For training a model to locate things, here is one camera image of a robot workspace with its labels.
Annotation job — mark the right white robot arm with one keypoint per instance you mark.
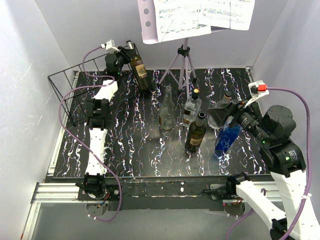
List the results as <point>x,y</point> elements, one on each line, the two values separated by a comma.
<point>286,164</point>

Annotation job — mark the blue square bottle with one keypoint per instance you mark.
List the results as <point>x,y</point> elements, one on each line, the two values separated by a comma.
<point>227,135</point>

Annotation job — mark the dark green wine bottle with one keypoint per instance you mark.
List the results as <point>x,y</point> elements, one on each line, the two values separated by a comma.
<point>138,68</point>

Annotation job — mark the right sheet music page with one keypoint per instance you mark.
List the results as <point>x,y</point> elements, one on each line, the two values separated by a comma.
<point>227,14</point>

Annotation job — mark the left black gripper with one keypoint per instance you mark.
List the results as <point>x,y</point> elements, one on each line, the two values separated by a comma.
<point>128,55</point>

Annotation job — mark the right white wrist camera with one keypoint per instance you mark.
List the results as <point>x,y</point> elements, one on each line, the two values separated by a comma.
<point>258,90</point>

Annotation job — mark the green wine bottle silver neck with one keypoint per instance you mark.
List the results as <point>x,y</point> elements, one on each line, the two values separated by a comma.
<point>196,133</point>

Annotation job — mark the aluminium frame rail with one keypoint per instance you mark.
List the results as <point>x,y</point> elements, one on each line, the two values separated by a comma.
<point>59,187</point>

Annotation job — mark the lilac music stand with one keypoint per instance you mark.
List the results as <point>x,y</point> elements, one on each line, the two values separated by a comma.
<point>181,67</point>

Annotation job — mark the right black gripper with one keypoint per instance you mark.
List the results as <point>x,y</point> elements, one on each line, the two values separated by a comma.
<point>219,114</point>

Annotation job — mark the small clear glass bottle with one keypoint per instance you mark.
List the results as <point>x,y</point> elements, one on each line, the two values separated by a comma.
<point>224,100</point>

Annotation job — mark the tall clear bottle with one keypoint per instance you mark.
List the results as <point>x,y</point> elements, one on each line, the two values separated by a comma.
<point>166,110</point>

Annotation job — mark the sheet music page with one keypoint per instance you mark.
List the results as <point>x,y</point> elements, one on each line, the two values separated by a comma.
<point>227,14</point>
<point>179,19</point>

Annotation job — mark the left sheet music page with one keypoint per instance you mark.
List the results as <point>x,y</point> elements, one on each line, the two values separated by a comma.
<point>179,19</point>

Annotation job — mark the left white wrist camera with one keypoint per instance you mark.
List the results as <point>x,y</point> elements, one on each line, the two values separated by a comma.
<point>110,46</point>

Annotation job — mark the clear bottle black cap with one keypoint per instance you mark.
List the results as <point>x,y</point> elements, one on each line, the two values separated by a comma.
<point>191,108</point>

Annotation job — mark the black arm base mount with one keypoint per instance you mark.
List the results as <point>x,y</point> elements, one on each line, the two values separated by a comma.
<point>156,193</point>

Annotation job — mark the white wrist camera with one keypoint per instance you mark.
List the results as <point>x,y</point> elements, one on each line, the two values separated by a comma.
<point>110,46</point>
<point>258,90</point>

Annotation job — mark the black wire wine rack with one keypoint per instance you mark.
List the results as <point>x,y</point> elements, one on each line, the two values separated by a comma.
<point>73,88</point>

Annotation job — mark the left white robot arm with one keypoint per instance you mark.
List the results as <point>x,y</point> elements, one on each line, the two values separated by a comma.
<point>99,118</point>

